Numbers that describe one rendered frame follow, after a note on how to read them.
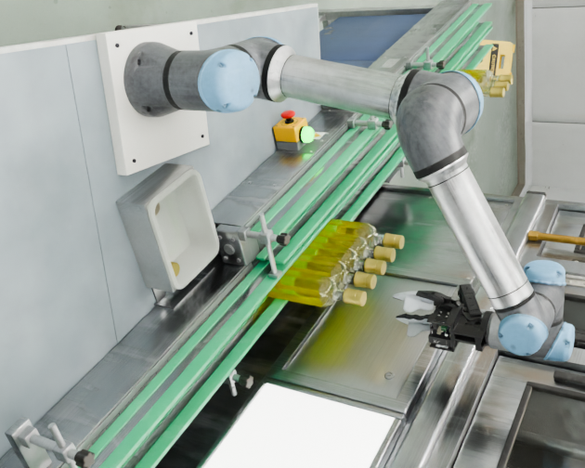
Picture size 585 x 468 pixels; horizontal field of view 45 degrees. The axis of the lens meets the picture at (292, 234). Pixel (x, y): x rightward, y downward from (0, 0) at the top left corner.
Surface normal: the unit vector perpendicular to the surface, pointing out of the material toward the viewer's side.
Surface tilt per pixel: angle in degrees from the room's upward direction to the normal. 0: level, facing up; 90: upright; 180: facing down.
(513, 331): 90
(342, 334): 90
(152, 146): 0
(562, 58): 90
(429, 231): 90
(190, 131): 0
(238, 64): 8
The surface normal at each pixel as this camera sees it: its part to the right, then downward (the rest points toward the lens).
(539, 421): -0.18, -0.84
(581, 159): -0.48, 0.54
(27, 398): 0.86, 0.12
